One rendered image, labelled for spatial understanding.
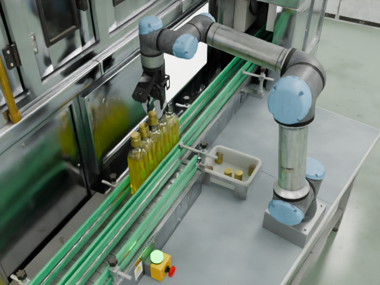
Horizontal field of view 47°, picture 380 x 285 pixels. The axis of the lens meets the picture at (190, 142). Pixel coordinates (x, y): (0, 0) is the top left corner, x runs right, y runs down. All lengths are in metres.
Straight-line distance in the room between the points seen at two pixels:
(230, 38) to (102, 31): 0.41
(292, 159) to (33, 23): 0.82
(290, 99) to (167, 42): 0.42
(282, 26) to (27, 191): 1.46
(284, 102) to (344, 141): 1.05
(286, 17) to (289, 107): 1.11
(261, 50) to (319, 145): 0.91
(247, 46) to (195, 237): 0.75
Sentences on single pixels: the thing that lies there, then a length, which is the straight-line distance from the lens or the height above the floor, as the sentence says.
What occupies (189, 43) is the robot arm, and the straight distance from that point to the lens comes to 1.34.
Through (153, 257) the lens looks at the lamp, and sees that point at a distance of 1.54.
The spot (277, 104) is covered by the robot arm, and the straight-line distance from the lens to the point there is 1.22.
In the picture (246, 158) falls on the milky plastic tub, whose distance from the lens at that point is 1.92.
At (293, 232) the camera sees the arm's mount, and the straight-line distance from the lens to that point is 1.70.
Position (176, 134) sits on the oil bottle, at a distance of 1.75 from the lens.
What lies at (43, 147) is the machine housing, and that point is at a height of 1.23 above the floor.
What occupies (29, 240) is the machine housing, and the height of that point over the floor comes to 0.95.
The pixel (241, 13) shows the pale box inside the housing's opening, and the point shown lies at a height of 1.11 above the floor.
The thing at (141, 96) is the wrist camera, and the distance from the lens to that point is 1.44.
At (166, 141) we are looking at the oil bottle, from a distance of 1.68.
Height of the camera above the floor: 2.11
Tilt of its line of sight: 40 degrees down
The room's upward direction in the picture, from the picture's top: straight up
